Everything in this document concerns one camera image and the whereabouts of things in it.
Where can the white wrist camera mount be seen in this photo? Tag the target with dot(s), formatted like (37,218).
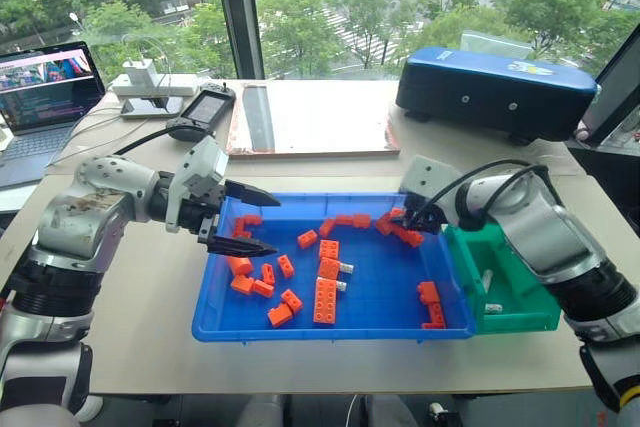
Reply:
(425,172)
(202,159)

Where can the green plastic bin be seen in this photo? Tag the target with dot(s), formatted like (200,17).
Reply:
(515,292)

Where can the white board with red edge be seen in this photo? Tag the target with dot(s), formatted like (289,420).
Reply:
(330,117)

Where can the black handheld controller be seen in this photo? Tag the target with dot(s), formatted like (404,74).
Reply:
(205,109)

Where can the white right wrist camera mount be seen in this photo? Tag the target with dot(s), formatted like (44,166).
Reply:
(425,172)

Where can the white power adapter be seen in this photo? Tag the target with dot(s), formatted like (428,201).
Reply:
(139,71)

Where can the black monitor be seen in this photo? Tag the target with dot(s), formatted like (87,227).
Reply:
(617,92)

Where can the open grey laptop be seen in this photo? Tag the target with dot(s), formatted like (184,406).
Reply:
(40,102)

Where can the small orange toy brick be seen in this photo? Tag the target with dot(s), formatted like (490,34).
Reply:
(307,240)
(240,265)
(279,316)
(263,287)
(362,220)
(292,299)
(436,316)
(268,273)
(242,284)
(327,227)
(395,212)
(285,265)
(428,292)
(344,220)
(384,224)
(409,238)

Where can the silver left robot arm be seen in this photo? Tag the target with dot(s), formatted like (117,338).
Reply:
(75,227)

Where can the silver battery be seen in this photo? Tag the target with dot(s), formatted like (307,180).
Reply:
(341,286)
(494,308)

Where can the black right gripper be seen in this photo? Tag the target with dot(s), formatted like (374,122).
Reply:
(430,217)

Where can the black side desk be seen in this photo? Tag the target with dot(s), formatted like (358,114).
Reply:
(607,182)

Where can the smartphone with dark screen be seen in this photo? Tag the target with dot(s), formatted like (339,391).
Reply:
(145,108)

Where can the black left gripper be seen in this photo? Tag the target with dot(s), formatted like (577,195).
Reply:
(200,212)

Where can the blue and black case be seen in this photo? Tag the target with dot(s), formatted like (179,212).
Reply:
(495,97)

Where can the long orange toy brick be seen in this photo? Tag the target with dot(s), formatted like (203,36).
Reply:
(325,301)

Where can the clear plastic sheet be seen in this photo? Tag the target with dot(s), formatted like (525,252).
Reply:
(495,44)

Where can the small caster wheel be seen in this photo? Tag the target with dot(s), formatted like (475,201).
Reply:
(437,411)

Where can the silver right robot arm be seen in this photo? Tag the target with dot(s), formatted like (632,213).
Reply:
(545,227)

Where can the white power strip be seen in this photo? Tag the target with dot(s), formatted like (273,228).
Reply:
(150,86)

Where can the dark window pillar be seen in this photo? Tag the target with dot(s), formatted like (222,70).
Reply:
(239,12)

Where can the blue plastic bin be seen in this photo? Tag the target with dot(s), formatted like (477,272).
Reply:
(380,297)

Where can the square orange toy brick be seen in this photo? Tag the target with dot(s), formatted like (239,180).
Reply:
(329,249)
(329,268)

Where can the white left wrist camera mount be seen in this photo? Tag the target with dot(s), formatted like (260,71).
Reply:
(202,159)

